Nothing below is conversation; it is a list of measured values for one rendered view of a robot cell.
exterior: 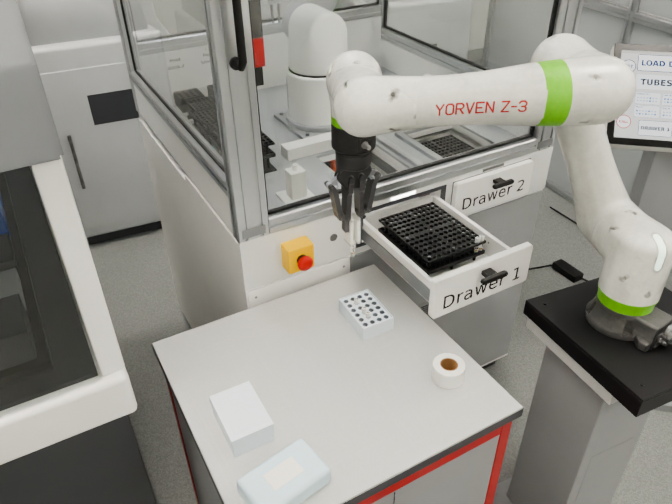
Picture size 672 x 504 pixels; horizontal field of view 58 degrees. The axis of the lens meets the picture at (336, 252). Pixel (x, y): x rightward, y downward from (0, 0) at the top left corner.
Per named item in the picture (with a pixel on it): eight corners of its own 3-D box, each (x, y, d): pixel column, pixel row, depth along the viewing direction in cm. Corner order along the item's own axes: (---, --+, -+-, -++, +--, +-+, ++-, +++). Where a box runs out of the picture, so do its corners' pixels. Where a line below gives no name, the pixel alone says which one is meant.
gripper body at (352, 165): (344, 159, 122) (344, 199, 127) (380, 150, 125) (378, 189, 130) (327, 144, 127) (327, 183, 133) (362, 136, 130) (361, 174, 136)
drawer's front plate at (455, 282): (526, 280, 151) (533, 244, 145) (432, 320, 140) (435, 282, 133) (521, 276, 153) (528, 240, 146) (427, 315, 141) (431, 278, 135)
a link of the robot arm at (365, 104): (517, 111, 117) (526, 53, 111) (539, 136, 108) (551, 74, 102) (331, 124, 115) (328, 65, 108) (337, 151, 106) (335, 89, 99)
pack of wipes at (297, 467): (302, 448, 119) (300, 434, 116) (332, 482, 113) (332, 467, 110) (236, 493, 111) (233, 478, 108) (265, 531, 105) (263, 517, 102)
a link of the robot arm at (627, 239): (632, 275, 147) (655, 205, 136) (668, 315, 134) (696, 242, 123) (580, 277, 145) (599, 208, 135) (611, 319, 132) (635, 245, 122)
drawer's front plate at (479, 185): (528, 193, 186) (534, 160, 180) (453, 218, 175) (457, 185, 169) (524, 190, 188) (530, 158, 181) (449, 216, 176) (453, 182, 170)
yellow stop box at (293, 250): (316, 267, 153) (315, 244, 149) (290, 276, 150) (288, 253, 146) (307, 257, 157) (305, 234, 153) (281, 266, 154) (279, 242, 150)
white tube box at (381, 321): (393, 329, 146) (394, 317, 144) (363, 341, 143) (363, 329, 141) (367, 300, 155) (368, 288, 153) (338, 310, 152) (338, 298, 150)
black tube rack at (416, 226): (483, 261, 155) (486, 240, 151) (427, 283, 148) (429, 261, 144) (430, 221, 171) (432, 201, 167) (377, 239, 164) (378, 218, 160)
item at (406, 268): (517, 274, 151) (521, 254, 148) (433, 308, 141) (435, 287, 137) (421, 202, 180) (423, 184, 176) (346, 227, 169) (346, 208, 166)
